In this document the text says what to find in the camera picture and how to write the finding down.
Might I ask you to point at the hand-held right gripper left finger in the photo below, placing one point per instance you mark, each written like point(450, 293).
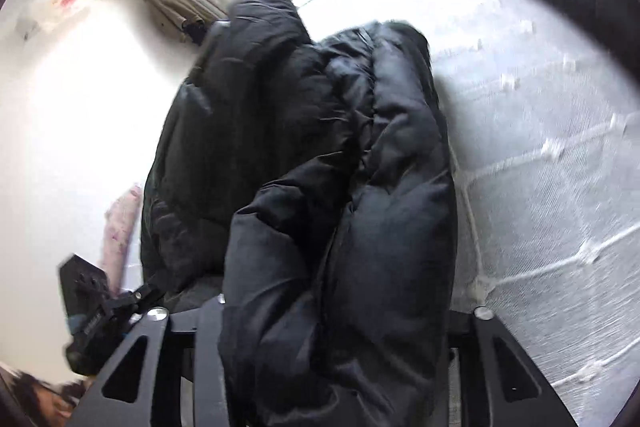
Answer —
point(207, 337)

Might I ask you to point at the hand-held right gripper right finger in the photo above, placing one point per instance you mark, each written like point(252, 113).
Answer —
point(460, 329)

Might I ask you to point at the black puffer jacket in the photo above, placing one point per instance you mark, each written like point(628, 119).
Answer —
point(390, 207)

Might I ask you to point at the pink floral cloth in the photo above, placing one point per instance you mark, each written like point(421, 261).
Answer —
point(120, 232)

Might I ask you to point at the dark patterned cloth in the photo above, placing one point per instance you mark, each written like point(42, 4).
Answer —
point(27, 389)

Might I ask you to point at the bed with white tufted bedspread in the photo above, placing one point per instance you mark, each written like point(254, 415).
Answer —
point(550, 207)

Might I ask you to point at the white wall unit red sticker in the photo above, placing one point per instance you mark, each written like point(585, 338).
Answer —
point(62, 4)

